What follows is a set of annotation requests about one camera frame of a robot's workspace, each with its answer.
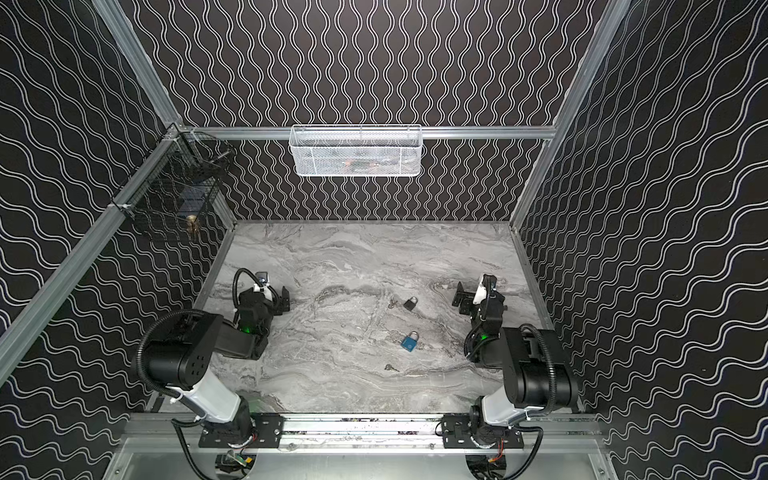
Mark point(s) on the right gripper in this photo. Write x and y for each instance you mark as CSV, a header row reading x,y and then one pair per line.
x,y
471,297

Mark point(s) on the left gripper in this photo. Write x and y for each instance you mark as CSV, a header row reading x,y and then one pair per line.
x,y
278,300

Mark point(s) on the blue padlock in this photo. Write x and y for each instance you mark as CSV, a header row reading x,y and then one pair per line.
x,y
410,341

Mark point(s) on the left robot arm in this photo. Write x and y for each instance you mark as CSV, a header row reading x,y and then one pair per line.
x,y
174,355

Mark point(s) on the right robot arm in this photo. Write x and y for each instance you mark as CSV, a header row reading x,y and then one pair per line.
x,y
536,379

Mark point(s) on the black padlock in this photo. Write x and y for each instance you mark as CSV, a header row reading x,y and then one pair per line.
x,y
411,303

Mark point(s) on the brass padlock in basket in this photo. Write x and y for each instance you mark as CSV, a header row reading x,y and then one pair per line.
x,y
192,225

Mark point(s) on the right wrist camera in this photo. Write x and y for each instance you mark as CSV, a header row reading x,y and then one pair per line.
x,y
486,288

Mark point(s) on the white wire basket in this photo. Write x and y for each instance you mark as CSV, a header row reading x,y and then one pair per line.
x,y
365,150

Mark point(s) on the black wire basket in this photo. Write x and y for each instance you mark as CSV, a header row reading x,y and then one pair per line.
x,y
185,181

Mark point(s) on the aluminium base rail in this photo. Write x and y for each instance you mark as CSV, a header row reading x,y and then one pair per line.
x,y
368,433

